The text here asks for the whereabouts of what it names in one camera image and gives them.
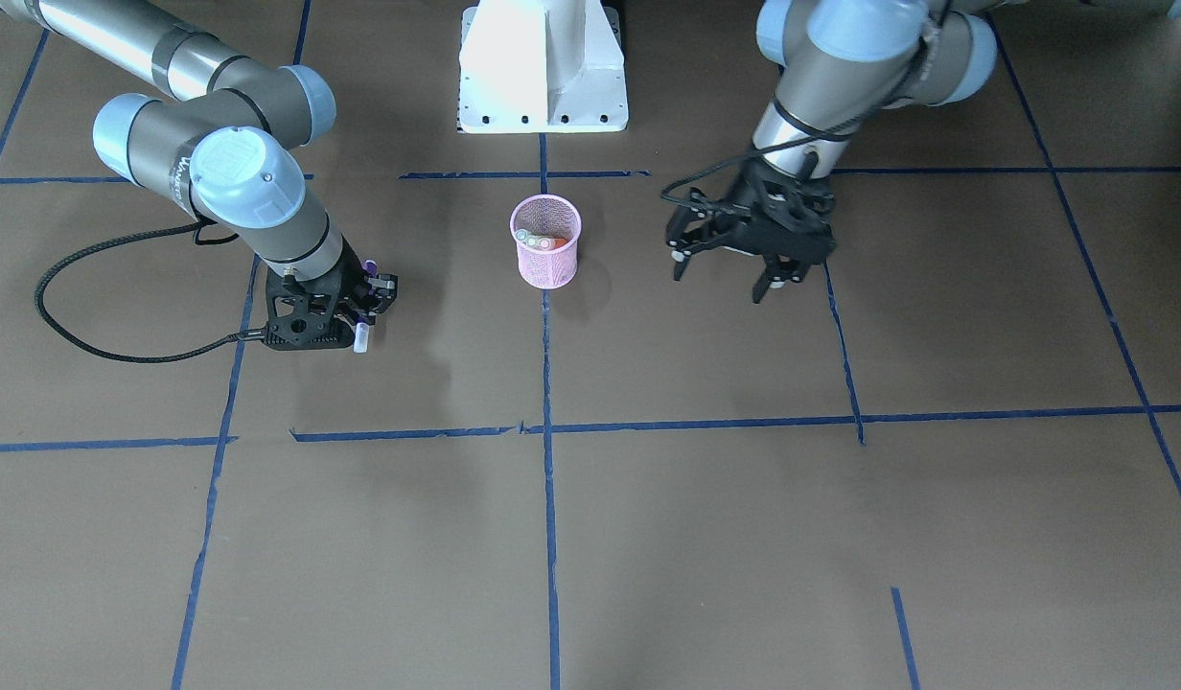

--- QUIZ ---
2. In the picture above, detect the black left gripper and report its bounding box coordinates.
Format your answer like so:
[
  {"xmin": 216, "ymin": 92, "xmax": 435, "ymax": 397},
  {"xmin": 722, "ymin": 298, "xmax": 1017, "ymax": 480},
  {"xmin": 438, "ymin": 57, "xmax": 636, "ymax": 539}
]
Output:
[{"xmin": 666, "ymin": 158, "xmax": 837, "ymax": 305}]

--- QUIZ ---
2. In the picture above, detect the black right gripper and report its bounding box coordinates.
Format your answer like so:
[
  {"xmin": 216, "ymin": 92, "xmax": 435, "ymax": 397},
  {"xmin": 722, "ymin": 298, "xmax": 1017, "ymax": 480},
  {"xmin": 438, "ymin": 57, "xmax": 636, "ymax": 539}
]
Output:
[{"xmin": 266, "ymin": 261, "xmax": 398, "ymax": 323}]

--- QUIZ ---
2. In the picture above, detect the purple marker pen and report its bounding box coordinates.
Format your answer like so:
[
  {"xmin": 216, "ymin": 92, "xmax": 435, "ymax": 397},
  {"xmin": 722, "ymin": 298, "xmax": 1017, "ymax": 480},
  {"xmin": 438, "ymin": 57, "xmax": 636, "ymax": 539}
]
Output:
[{"xmin": 351, "ymin": 261, "xmax": 379, "ymax": 354}]

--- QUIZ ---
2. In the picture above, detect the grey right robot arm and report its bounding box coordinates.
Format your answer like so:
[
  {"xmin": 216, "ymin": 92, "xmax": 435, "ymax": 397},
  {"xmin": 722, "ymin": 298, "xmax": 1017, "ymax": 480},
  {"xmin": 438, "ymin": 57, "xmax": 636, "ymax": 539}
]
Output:
[{"xmin": 0, "ymin": 1, "xmax": 397, "ymax": 323}]

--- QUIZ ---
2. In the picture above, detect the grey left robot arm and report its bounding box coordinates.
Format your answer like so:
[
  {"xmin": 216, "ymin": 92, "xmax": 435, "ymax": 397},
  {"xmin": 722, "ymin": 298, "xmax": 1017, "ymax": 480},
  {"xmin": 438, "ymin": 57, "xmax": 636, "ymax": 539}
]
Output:
[{"xmin": 661, "ymin": 1, "xmax": 998, "ymax": 302}]

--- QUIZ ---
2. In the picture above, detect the pink mesh pen holder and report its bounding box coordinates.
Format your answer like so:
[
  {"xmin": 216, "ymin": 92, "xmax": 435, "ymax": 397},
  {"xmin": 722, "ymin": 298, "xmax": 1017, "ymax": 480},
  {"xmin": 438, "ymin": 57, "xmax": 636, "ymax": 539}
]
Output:
[{"xmin": 510, "ymin": 194, "xmax": 582, "ymax": 291}]

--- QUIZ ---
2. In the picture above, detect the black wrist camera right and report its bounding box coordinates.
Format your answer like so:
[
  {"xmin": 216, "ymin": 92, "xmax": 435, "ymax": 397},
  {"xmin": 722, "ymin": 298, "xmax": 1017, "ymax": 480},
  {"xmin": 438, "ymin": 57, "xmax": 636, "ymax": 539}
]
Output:
[{"xmin": 262, "ymin": 272, "xmax": 355, "ymax": 351}]

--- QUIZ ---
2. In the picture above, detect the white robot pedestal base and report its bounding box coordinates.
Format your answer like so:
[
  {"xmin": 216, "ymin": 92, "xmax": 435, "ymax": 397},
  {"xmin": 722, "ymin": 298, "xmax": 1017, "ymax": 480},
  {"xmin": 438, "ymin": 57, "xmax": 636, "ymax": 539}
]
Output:
[{"xmin": 456, "ymin": 1, "xmax": 629, "ymax": 135}]

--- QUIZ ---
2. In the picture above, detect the black braided camera cable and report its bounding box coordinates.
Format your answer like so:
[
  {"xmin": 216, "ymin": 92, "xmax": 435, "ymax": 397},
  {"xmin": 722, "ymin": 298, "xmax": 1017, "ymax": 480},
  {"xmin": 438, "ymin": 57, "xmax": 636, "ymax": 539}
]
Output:
[{"xmin": 660, "ymin": 0, "xmax": 955, "ymax": 217}]

